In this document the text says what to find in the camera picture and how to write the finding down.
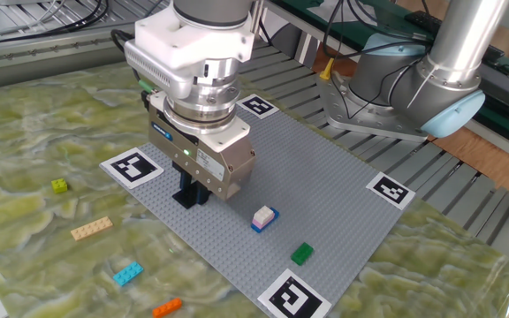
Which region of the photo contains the black Lego plate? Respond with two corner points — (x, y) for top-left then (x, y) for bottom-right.
(171, 187), (211, 210)

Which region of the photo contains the green marble slab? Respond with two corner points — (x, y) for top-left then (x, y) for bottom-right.
(0, 59), (509, 318)

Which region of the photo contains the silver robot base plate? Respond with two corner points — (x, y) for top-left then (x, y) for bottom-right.
(315, 72), (430, 143)

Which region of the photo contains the black cable with plug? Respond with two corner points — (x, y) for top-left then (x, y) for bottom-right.
(0, 0), (110, 45)

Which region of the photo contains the silver Schunk gripper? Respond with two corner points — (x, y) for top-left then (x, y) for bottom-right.
(148, 112), (257, 207)

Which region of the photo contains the black cable green connector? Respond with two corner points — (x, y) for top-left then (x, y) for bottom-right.
(110, 28), (158, 96)

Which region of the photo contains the white Lego brick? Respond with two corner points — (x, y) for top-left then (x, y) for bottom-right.
(253, 205), (276, 224)

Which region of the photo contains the large spiral fiducial marker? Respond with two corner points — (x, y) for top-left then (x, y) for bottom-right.
(256, 268), (333, 318)

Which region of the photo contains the grey aluminium side rail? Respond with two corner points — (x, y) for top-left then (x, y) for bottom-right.
(0, 24), (180, 92)

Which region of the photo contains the dark green Lego brick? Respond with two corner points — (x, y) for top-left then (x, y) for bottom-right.
(290, 241), (315, 267)

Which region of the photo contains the pink Lego plate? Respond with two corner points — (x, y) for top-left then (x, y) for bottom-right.
(252, 214), (276, 231)

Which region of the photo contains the tan Lego plate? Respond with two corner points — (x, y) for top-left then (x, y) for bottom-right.
(70, 216), (114, 242)

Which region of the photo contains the blue Lego brick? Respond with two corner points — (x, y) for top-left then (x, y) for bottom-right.
(250, 206), (281, 234)

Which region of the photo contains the large blocky fiducial marker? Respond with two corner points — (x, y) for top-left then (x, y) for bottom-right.
(99, 147), (165, 190)

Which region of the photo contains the small fiducial marker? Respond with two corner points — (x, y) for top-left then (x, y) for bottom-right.
(236, 93), (280, 120)
(365, 170), (416, 211)

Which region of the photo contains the orange Lego brick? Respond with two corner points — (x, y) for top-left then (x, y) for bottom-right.
(151, 297), (184, 318)

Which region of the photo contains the cyan Lego plate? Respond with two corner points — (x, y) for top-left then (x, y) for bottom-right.
(112, 261), (145, 287)

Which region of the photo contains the yellow plastic clip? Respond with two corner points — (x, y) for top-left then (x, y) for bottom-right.
(318, 57), (337, 81)

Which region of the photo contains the white zip tie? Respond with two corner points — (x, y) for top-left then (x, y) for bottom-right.
(406, 64), (439, 108)

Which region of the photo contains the clear plastic bag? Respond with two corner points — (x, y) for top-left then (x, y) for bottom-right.
(307, 0), (366, 23)

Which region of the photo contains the grey Lego baseplate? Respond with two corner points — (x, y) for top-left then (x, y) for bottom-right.
(99, 93), (417, 318)

